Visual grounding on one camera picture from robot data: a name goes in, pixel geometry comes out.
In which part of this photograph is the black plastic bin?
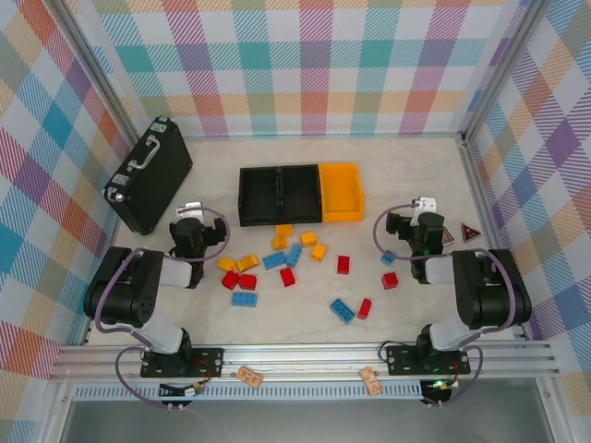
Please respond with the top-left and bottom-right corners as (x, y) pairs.
(279, 164), (323, 226)
(238, 166), (283, 228)

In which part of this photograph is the yellow plastic bin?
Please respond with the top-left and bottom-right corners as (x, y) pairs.
(318, 162), (366, 223)

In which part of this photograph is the orange paper tag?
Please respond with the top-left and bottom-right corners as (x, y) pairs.
(235, 365), (264, 388)
(359, 366), (382, 397)

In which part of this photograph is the black briefcase with metal handle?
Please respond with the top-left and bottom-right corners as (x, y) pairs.
(102, 114), (194, 236)

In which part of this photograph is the aluminium side rail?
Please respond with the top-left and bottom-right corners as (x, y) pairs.
(456, 133), (530, 341)
(78, 138), (139, 347)

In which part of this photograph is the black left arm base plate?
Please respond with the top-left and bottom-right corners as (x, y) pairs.
(139, 346), (225, 379)

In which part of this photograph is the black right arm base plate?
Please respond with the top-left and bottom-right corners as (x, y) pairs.
(384, 344), (472, 377)

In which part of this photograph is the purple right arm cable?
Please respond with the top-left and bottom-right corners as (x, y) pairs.
(373, 201), (517, 410)

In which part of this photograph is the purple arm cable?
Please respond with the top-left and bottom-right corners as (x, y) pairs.
(373, 201), (517, 410)
(93, 206), (231, 410)

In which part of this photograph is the aluminium front rail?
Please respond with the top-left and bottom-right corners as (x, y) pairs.
(49, 341), (558, 384)

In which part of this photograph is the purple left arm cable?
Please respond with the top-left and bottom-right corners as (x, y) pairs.
(93, 206), (231, 410)

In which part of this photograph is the small wired connector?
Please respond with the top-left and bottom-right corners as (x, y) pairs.
(159, 382), (207, 401)
(422, 377), (463, 398)

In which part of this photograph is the white slotted cable duct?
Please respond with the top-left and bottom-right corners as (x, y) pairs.
(72, 380), (424, 401)

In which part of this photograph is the aluminium frame post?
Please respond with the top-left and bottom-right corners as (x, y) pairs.
(459, 0), (555, 142)
(54, 0), (142, 144)

